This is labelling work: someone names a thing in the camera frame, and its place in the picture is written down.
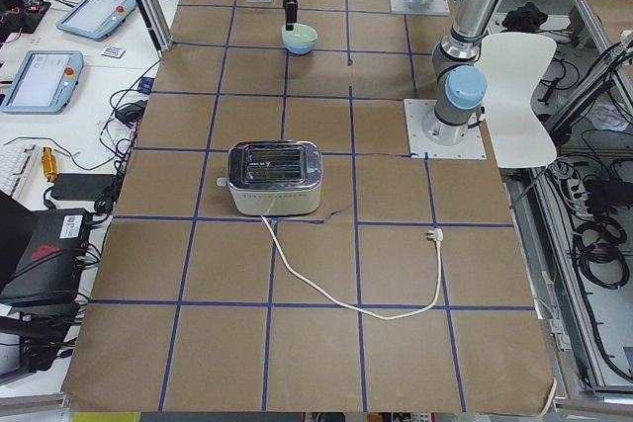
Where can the green bowl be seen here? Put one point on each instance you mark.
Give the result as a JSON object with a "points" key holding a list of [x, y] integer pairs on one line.
{"points": [[301, 36]]}

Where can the blue bowl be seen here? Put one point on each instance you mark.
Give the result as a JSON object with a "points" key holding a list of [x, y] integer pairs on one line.
{"points": [[299, 48]]}

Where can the cream toaster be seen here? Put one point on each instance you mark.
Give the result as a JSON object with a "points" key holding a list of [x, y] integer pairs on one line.
{"points": [[274, 177]]}

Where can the small printed label card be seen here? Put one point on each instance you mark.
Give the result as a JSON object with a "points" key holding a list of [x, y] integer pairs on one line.
{"points": [[113, 52]]}

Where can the teach pendant tablet far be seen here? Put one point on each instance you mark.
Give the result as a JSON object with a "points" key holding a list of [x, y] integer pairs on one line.
{"points": [[96, 19]]}

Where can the teach pendant tablet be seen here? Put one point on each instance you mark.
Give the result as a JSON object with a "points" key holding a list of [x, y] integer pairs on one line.
{"points": [[44, 83], [96, 19]]}

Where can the white chair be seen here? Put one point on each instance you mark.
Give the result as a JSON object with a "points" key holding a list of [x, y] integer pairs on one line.
{"points": [[514, 64]]}

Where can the teach pendant tablet near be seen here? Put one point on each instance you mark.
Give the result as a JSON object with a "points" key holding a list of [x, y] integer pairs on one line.
{"points": [[44, 83]]}

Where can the black power adapter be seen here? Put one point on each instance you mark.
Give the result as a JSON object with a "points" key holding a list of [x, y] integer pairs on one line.
{"points": [[82, 187]]}

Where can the yellow connector block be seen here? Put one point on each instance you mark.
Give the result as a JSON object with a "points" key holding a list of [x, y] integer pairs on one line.
{"points": [[49, 165]]}

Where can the white keyboard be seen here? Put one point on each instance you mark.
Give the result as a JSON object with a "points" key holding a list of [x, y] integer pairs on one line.
{"points": [[18, 161]]}

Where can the black computer box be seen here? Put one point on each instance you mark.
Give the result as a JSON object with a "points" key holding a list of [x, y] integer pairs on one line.
{"points": [[40, 252]]}

